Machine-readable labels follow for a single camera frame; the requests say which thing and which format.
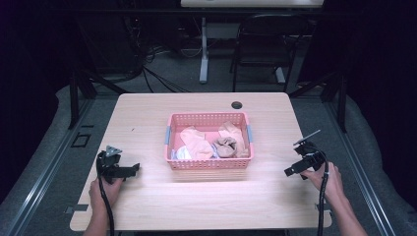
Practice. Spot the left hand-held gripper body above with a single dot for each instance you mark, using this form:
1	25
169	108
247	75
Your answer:
107	162

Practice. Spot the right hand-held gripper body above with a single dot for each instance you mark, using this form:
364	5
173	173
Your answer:
309	155

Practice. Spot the white and blue sock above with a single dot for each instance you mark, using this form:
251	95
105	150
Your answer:
182	154

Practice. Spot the pink sock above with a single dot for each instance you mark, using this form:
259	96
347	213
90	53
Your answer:
196	146

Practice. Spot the beige sock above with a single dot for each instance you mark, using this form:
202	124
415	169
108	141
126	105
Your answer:
234	132

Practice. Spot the balled tan sock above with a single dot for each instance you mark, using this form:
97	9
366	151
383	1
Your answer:
225	147

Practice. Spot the pink plastic basket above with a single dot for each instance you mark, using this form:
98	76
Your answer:
209	163

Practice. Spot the person's right hand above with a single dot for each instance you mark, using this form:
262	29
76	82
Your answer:
329	185

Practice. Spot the person's left hand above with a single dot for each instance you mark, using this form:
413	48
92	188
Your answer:
105	194

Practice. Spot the black tape square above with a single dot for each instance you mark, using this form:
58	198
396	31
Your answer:
80	140

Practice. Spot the white desk leg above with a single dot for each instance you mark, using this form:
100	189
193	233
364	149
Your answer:
204	55
280	75

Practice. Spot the black folding chair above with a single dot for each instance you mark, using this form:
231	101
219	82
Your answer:
266	23

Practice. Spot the aluminium floor rail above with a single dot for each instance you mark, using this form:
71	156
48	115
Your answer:
360	177
42	177

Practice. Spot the black metal frame stand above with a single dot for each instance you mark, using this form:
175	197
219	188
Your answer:
74	98
342	101

